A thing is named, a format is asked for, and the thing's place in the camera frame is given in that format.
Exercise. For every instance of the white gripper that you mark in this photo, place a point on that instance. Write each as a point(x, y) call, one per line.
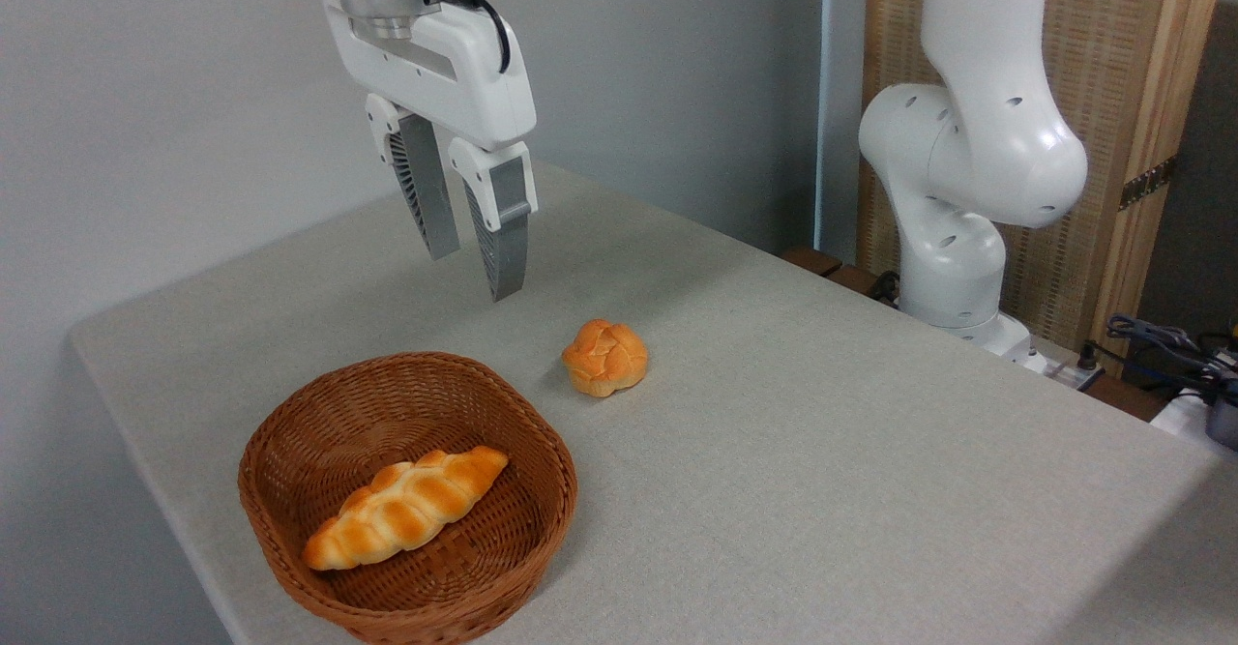
point(464, 84)

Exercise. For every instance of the round bread roll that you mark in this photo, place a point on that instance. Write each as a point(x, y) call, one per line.
point(605, 360)

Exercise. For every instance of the long braided bread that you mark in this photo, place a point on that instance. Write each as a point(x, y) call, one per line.
point(406, 510)

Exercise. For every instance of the brown wicker basket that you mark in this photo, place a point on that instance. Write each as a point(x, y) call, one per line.
point(484, 568)

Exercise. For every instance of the grey tablecloth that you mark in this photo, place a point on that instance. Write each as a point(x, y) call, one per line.
point(774, 481)

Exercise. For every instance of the metal screen hinge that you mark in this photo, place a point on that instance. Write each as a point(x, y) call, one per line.
point(1147, 184)

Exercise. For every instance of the grey container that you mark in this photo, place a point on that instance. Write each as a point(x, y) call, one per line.
point(1223, 423)

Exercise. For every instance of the pale vertical wall conduit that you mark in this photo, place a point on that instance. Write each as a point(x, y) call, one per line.
point(823, 94)

